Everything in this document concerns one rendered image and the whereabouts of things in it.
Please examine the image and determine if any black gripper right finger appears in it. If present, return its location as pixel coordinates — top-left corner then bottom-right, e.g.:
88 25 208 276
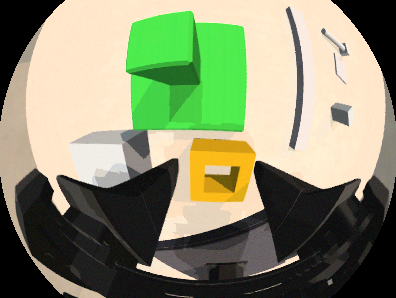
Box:
253 160 361 263

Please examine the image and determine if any yellow square nut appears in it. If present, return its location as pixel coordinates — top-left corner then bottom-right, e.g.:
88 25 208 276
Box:
190 138 256 202

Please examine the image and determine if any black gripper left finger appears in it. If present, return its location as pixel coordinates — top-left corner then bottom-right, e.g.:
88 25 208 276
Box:
56 158 179 267

